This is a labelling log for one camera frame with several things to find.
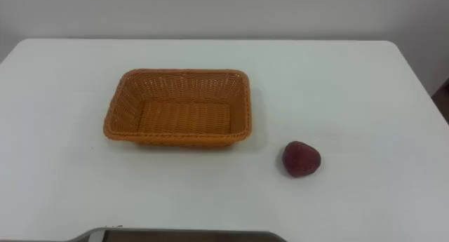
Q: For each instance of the orange woven basket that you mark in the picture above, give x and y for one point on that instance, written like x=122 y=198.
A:
x=182 y=119

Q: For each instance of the white desk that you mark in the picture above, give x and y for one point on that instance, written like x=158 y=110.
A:
x=350 y=94

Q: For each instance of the red strawberry soft toy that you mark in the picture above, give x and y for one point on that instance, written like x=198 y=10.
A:
x=301 y=159

